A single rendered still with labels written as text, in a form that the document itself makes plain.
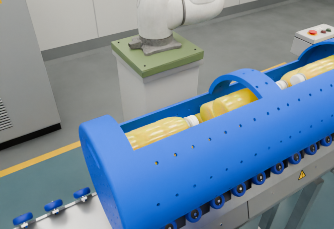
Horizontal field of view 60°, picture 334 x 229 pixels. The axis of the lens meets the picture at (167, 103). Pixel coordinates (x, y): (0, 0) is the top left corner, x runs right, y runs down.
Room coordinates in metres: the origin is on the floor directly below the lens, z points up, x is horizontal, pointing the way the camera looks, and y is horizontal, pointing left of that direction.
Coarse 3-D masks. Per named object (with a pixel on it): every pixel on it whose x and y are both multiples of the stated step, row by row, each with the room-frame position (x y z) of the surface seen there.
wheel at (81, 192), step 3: (81, 189) 0.47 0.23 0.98; (84, 189) 0.48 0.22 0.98; (87, 189) 0.48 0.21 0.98; (75, 192) 0.47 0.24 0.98; (78, 192) 0.47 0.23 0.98; (81, 192) 0.47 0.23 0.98; (84, 192) 0.47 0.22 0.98; (87, 192) 0.47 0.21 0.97; (75, 195) 0.46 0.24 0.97; (78, 195) 0.46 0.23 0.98; (81, 195) 0.46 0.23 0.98; (75, 198) 0.46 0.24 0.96
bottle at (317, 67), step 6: (318, 60) 0.80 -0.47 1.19; (324, 60) 0.79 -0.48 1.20; (330, 60) 0.79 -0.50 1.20; (306, 66) 0.76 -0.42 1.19; (312, 66) 0.75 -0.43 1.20; (318, 66) 0.75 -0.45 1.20; (324, 66) 0.76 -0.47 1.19; (330, 66) 0.76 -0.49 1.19; (300, 72) 0.75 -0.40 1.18; (306, 72) 0.74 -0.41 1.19; (312, 72) 0.73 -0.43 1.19; (318, 72) 0.73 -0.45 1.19; (324, 72) 0.74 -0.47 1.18; (306, 78) 0.72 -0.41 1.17
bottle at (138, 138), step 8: (160, 120) 0.51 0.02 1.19; (168, 120) 0.50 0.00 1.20; (176, 120) 0.51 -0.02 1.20; (184, 120) 0.52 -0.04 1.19; (144, 128) 0.48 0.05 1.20; (152, 128) 0.48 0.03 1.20; (160, 128) 0.48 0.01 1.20; (168, 128) 0.48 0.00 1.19; (176, 128) 0.49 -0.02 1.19; (184, 128) 0.50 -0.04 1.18; (128, 136) 0.45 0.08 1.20; (136, 136) 0.45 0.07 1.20; (144, 136) 0.45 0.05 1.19; (152, 136) 0.46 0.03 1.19; (160, 136) 0.46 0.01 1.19; (136, 144) 0.44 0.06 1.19; (144, 144) 0.44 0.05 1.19
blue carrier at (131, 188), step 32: (288, 64) 0.91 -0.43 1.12; (256, 96) 0.58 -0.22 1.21; (288, 96) 0.58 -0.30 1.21; (320, 96) 0.61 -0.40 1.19; (96, 128) 0.44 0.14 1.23; (128, 128) 0.59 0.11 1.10; (192, 128) 0.45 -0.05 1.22; (224, 128) 0.47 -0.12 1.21; (256, 128) 0.49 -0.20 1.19; (288, 128) 0.52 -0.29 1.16; (320, 128) 0.57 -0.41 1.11; (96, 160) 0.40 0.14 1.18; (128, 160) 0.37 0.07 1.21; (160, 160) 0.38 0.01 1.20; (192, 160) 0.40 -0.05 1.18; (224, 160) 0.42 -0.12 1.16; (256, 160) 0.46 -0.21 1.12; (96, 192) 0.46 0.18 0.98; (128, 192) 0.32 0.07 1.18; (160, 192) 0.34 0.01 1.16; (192, 192) 0.37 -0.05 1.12; (224, 192) 0.42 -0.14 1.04; (128, 224) 0.29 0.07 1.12; (160, 224) 0.32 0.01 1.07
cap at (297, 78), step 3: (294, 75) 0.73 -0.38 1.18; (297, 75) 0.73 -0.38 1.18; (300, 75) 0.73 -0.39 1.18; (291, 78) 0.74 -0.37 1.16; (294, 78) 0.73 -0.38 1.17; (297, 78) 0.72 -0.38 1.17; (300, 78) 0.71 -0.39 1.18; (303, 78) 0.72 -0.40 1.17; (291, 81) 0.73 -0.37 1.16; (294, 81) 0.73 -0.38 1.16; (297, 81) 0.72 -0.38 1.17; (300, 81) 0.71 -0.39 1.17; (291, 84) 0.73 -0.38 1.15; (294, 84) 0.72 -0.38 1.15
